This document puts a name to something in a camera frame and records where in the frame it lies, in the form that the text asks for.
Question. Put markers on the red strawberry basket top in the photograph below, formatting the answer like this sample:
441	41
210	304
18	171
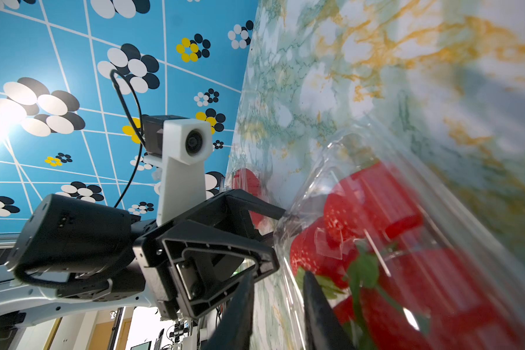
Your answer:
316	251

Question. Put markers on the red strawberry basket back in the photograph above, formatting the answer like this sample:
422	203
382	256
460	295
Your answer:
429	300

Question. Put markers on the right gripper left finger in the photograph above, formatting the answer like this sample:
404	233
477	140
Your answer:
235	329

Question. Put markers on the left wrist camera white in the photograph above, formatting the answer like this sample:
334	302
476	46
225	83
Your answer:
178	147

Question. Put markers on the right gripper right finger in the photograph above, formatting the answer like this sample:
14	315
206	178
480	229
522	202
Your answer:
322	328

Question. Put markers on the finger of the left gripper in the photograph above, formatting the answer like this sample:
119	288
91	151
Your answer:
206	264
231	211

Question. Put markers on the red strawberry basket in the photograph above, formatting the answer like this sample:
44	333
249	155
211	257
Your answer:
316	251
429	300
371	202

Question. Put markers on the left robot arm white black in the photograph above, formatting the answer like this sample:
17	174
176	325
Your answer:
156	269

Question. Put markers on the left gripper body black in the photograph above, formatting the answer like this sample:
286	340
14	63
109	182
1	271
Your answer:
73	256

